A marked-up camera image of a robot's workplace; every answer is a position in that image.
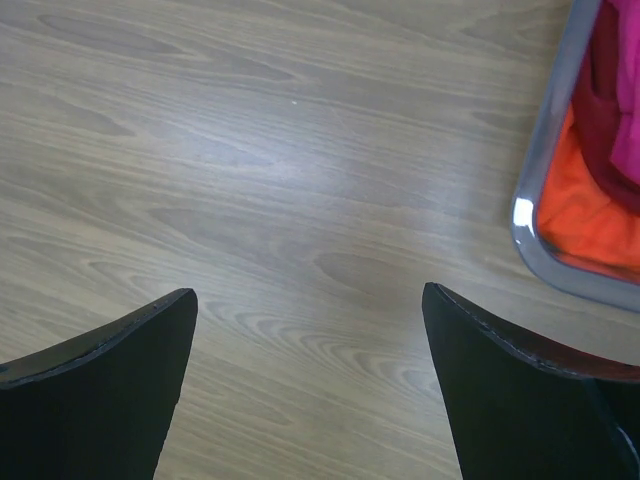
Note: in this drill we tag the clear plastic storage bin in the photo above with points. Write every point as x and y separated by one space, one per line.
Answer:
588 280

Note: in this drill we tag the pink t shirt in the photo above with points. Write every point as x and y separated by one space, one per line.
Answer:
625 154

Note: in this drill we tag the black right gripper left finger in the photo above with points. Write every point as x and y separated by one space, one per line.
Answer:
99 405

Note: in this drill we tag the orange t shirt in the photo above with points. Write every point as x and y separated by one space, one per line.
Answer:
579 220

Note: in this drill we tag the dark red t shirt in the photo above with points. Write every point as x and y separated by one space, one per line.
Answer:
596 110

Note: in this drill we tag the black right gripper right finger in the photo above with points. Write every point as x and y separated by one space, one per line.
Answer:
523 406

